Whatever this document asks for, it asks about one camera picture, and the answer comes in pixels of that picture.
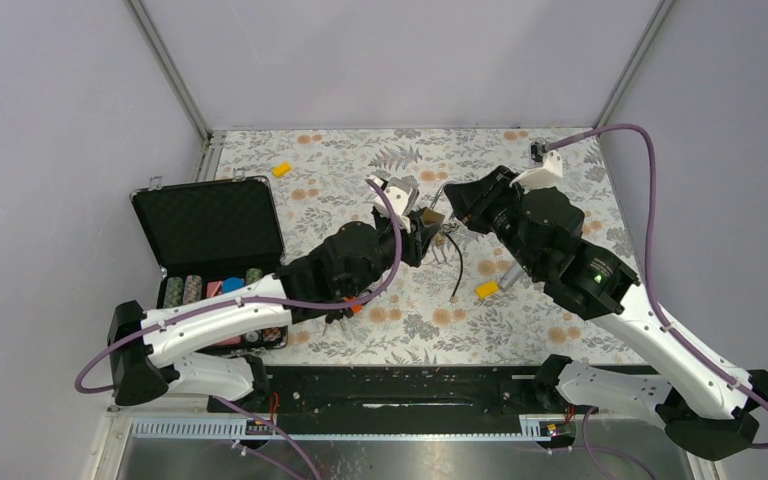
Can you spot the floral table cloth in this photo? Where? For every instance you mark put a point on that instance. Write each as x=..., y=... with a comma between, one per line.
x=429, y=314

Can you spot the black poker chip case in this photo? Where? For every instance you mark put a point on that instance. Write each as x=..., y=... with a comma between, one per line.
x=214, y=230

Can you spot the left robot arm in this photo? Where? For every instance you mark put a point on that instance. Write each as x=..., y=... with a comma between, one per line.
x=162, y=351

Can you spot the yellow block near case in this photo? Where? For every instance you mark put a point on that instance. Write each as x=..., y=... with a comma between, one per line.
x=281, y=170

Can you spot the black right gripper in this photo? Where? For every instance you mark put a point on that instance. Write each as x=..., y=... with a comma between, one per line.
x=472, y=199

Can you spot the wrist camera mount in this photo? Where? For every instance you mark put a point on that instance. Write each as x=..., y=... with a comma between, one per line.
x=402, y=197
x=547, y=169

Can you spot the grey marker yellow cap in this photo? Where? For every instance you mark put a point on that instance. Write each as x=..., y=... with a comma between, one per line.
x=504, y=283

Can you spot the large brass padlock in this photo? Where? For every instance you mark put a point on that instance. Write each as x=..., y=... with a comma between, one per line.
x=430, y=215

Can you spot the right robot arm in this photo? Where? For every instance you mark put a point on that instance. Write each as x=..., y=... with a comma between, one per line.
x=700, y=400

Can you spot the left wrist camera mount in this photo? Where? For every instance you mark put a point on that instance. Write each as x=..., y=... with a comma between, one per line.
x=402, y=197

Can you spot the small orange black padlock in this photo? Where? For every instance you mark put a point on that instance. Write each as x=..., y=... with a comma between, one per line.
x=345, y=309

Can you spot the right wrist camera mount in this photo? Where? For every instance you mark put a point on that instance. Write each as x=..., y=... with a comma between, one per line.
x=547, y=169

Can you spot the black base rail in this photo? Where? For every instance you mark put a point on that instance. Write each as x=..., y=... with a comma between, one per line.
x=402, y=400

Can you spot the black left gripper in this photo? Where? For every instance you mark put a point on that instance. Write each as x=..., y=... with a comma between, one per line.
x=417, y=240

